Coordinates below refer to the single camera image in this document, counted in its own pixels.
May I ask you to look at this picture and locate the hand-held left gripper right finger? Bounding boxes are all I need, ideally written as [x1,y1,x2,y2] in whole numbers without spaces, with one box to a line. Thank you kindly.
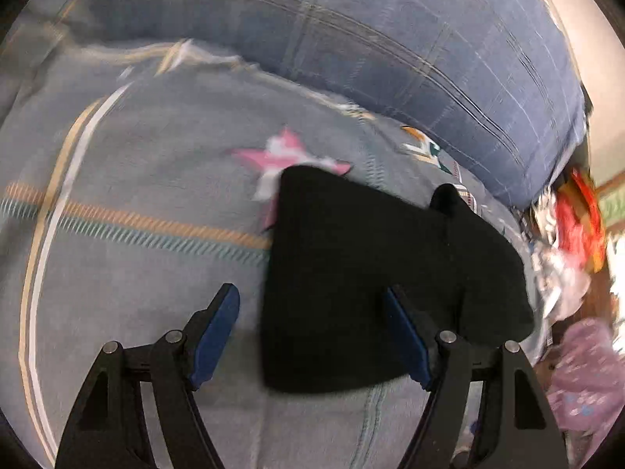
[384,285,570,469]

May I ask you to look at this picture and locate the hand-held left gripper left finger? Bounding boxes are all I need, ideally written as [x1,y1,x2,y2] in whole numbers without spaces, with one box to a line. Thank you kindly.
[55,283,241,469]

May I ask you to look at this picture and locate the black pants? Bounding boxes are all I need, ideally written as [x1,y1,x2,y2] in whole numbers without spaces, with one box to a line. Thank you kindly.
[259,165,535,394]

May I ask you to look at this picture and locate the blue printed bed sheet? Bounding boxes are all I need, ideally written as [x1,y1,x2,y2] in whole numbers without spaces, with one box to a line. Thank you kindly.
[0,39,548,469]

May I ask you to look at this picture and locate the purple printed cloth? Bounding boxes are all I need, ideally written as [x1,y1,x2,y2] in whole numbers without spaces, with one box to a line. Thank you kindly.
[544,317,621,435]

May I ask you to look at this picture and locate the red and white cloth pile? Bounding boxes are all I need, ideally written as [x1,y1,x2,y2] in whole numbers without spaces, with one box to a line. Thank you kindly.
[525,168,609,323]

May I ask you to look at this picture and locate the blue plaid pillow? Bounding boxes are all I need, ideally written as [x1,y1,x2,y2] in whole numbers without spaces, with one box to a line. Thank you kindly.
[29,0,587,208]

